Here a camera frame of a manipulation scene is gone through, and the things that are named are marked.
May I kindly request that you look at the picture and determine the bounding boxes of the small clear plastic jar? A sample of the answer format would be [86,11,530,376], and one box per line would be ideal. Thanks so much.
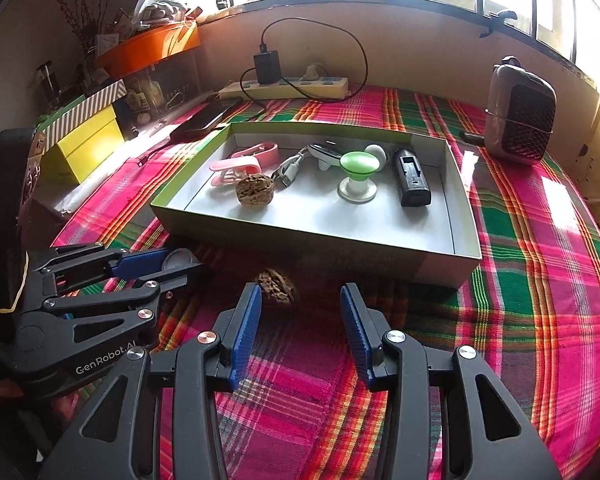
[161,248,202,272]

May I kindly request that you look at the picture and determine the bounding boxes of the brown walnut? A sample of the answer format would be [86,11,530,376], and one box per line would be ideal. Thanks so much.
[235,173,275,207]
[254,268,299,306]

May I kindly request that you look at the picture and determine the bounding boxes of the glass jar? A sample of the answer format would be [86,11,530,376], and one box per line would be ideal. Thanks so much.
[34,60,63,108]

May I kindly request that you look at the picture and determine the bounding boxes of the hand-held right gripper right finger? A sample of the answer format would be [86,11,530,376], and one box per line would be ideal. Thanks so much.
[340,282,563,480]

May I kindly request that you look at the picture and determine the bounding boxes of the black phone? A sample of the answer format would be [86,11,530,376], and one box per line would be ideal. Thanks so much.
[171,102,231,143]

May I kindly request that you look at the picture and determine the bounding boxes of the yellow box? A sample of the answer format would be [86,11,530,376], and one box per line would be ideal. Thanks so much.
[55,105,126,185]

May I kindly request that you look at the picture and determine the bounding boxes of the dried flower branches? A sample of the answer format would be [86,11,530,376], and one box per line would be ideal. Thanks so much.
[42,0,113,56]

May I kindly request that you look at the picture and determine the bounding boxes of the green white cardboard box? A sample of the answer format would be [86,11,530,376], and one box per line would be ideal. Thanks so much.
[150,121,482,290]

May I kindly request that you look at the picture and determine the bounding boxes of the black battery case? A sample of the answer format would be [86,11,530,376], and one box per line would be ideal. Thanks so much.
[392,148,432,208]

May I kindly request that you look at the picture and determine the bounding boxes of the orange box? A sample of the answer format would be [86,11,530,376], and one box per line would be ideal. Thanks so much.
[96,22,201,80]

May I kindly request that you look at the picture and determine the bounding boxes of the black charger cable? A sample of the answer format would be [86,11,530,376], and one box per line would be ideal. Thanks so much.
[240,17,369,111]

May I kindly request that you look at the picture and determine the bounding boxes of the striped box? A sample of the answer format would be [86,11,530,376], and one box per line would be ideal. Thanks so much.
[36,80,127,148]

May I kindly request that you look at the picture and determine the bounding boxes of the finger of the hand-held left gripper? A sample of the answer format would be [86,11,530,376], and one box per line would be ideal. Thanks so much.
[27,241,175,295]
[21,259,205,346]

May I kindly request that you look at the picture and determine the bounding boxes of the black charger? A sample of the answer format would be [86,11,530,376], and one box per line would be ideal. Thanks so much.
[253,50,282,85]

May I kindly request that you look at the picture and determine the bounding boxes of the green topped white massager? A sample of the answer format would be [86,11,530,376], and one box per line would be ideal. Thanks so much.
[337,151,385,206]

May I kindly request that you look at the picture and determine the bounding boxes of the small grey fan heater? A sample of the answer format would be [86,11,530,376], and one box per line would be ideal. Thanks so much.
[482,56,557,166]

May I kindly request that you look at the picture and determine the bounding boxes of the black white oval device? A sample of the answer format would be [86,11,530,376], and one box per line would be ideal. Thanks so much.
[307,142,348,171]

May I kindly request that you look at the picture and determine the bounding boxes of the cream power strip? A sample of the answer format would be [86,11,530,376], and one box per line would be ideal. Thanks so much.
[218,76,350,102]

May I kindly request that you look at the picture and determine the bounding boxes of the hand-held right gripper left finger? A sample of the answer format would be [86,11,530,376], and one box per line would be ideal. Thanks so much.
[39,282,263,480]

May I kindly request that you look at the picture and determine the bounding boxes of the grey usb adapter cable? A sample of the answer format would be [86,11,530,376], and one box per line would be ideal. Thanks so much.
[270,150,312,189]

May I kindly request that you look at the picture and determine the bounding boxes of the pink plastic clip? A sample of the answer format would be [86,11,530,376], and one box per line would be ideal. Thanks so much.
[209,156,262,187]
[228,143,280,167]

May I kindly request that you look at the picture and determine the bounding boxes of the pink green plaid tablecloth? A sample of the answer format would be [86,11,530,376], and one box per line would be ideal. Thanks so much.
[52,85,600,480]

